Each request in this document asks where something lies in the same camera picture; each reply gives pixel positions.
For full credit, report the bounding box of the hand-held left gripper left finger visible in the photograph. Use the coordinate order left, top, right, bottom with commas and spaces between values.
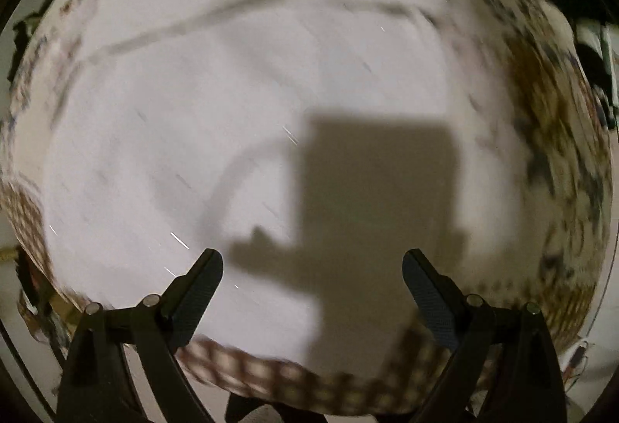
57, 248, 224, 423

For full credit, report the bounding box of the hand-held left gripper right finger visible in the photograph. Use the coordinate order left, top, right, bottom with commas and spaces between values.
402, 248, 568, 423

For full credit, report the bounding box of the white cloth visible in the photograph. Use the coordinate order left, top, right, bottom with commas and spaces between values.
41, 0, 537, 368

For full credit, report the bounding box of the patterned checkered blanket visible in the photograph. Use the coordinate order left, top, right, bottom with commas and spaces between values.
0, 0, 612, 416

